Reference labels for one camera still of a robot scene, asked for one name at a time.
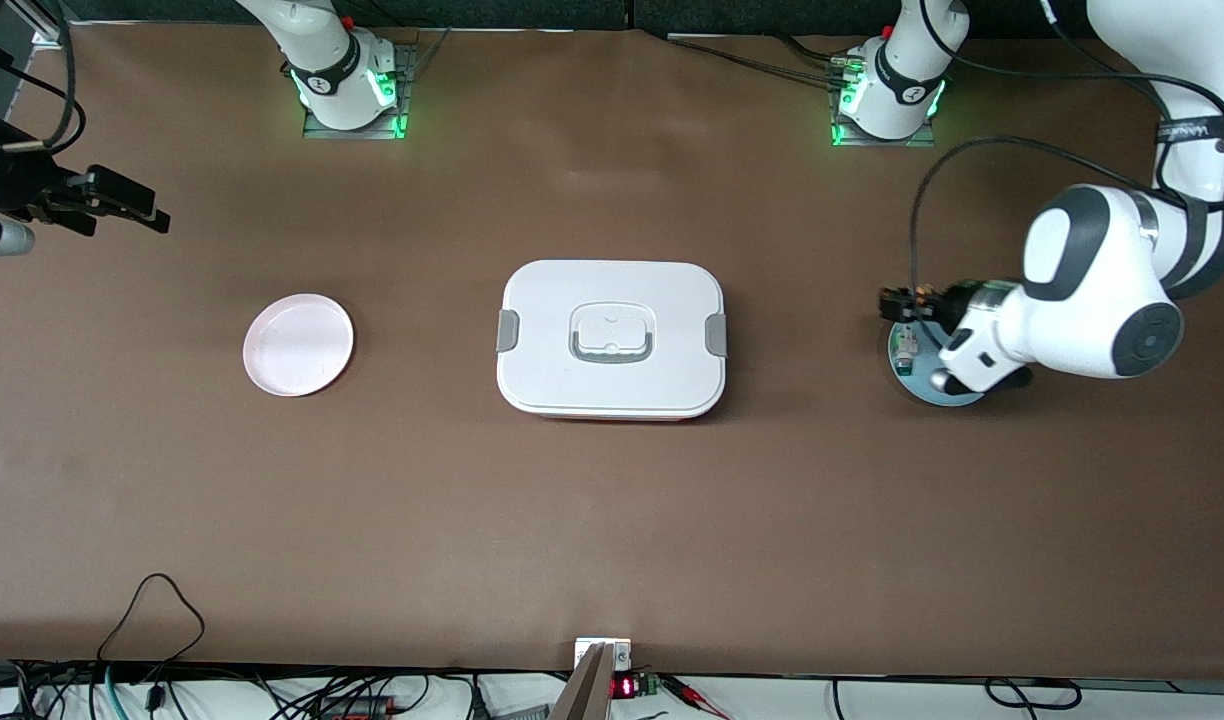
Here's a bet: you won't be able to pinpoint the black base power cables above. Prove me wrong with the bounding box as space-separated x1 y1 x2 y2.
667 33 858 89

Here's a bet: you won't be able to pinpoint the small white box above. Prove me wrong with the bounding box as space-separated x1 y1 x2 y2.
575 638 633 673

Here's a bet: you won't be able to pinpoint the red and black clip leads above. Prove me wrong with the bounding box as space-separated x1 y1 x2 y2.
662 676 735 719

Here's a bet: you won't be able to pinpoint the light blue round plate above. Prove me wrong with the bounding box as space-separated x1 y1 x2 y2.
888 315 988 408

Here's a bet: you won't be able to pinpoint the white lunch box grey handle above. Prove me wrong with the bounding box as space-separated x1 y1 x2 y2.
496 259 729 422

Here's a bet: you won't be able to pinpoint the black looped cable with plug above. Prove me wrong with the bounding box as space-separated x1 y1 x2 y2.
97 573 206 713

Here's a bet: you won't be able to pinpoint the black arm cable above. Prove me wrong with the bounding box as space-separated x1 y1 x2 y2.
910 0 1224 301
0 0 88 151

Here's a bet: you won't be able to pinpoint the orange and black device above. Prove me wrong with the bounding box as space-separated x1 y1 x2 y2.
317 693 401 720

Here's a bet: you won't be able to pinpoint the pink round plate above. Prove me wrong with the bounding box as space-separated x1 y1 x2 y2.
242 293 355 398

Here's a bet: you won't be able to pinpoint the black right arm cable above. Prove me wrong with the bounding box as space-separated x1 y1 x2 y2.
0 0 88 151

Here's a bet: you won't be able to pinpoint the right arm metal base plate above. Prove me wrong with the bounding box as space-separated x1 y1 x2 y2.
302 45 410 141

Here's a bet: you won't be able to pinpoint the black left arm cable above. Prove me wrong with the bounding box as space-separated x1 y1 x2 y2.
910 0 1224 301

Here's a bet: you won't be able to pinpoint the aluminium camera mount bar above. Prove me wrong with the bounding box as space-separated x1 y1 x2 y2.
550 642 618 720

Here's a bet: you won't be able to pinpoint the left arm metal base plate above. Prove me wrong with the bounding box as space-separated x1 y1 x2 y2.
830 60 938 149

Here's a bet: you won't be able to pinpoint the black coiled cable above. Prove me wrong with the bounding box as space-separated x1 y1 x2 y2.
984 678 1083 711

